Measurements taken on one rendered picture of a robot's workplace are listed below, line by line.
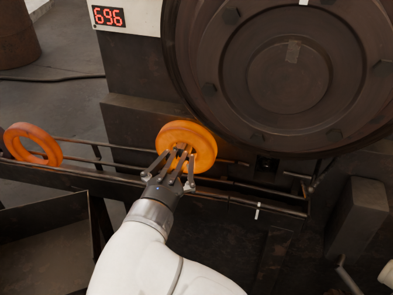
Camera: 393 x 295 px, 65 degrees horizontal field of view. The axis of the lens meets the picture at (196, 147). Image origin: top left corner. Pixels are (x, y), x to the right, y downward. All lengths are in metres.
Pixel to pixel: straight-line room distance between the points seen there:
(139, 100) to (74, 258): 0.45
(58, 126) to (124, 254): 1.94
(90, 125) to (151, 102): 1.50
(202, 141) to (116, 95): 0.32
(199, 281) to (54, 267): 0.46
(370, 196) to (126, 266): 0.55
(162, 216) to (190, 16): 0.35
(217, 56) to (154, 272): 0.36
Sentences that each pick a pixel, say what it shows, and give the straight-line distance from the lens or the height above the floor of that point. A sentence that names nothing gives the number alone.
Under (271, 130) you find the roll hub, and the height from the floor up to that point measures 1.01.
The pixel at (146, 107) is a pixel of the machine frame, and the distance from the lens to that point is 0.85.
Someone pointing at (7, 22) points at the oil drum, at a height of 0.40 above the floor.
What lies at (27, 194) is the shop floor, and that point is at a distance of 1.99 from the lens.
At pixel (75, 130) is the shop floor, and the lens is 2.33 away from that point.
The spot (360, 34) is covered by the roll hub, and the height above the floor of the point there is 1.19.
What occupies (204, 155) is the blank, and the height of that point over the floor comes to 0.83.
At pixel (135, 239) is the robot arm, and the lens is 0.55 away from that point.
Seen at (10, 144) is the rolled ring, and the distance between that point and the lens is 1.13.
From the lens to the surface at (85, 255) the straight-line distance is 0.89.
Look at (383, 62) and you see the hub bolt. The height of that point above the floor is 1.16.
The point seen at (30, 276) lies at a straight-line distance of 0.92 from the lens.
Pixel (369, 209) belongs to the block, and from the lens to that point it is 0.78.
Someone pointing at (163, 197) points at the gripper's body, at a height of 0.87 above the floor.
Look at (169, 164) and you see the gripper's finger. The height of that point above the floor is 0.85.
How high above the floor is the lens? 1.34
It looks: 41 degrees down
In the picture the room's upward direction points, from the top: straight up
